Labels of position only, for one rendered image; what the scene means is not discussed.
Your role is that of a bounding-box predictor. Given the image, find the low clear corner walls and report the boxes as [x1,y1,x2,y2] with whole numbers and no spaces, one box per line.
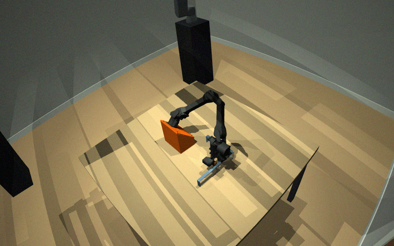
[200,140,234,186]

